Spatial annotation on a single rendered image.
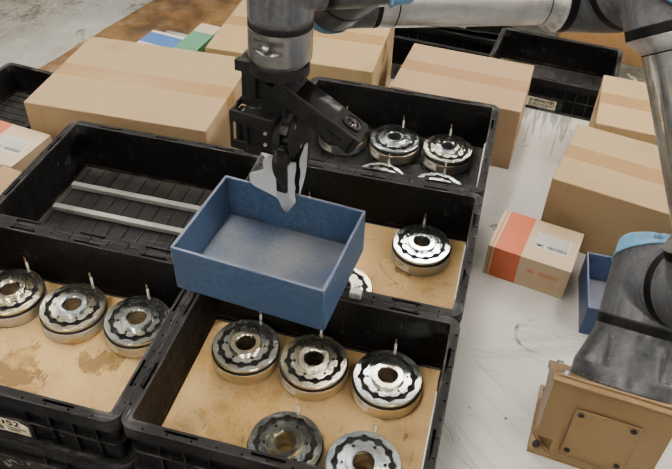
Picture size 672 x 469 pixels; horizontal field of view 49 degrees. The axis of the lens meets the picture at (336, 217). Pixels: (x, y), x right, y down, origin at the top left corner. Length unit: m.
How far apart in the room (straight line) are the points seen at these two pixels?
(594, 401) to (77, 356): 0.77
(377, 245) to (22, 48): 2.80
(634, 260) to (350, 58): 0.87
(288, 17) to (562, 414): 0.71
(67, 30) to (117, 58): 2.21
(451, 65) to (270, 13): 1.06
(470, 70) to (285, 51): 1.03
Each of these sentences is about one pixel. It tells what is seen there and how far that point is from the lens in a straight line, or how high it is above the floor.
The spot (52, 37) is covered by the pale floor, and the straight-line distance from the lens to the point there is 3.95.
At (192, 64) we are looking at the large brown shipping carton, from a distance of 1.74.
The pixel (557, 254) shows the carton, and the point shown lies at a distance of 1.49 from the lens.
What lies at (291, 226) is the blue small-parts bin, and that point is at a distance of 1.02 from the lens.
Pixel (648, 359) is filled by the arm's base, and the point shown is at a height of 0.92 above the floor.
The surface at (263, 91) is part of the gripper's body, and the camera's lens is 0.91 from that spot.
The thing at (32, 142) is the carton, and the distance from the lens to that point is 1.65.
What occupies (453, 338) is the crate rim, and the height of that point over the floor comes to 0.93.
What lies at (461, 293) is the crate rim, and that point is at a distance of 1.15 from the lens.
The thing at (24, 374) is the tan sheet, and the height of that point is 0.83.
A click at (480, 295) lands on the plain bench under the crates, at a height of 0.70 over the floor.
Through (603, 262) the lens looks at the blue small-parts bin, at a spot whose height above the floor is 0.75.
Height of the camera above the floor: 1.75
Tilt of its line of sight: 41 degrees down
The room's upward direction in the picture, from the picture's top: 2 degrees clockwise
